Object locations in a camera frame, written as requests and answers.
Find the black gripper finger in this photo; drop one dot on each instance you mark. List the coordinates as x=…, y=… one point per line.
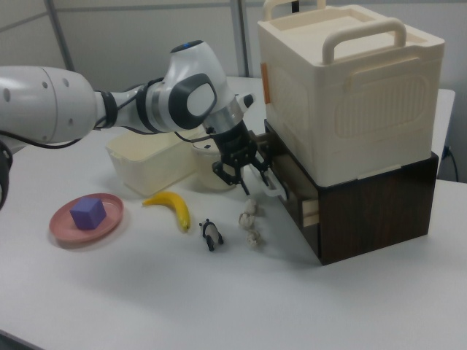
x=261, y=165
x=231, y=175

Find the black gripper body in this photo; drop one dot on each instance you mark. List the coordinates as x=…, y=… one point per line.
x=233, y=142

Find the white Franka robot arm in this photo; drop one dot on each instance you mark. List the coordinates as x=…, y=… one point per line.
x=36, y=102

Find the cream open plastic bin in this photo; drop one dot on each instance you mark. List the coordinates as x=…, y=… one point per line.
x=149, y=167

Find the white lidded round container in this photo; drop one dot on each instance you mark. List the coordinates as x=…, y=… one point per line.
x=204, y=175

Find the white crumpled lump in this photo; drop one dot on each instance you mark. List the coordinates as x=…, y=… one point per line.
x=246, y=219
x=254, y=238
x=251, y=207

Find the yellow banana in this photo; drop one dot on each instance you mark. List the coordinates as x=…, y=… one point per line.
x=178, y=208

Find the small panda figurine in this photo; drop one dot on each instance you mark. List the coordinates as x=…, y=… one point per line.
x=211, y=235

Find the dark brown wooden cabinet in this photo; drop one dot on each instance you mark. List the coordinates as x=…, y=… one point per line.
x=372, y=215

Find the purple cube block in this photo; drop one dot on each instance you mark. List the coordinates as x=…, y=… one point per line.
x=87, y=215

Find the pink round plate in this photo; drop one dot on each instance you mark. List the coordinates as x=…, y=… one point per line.
x=62, y=228

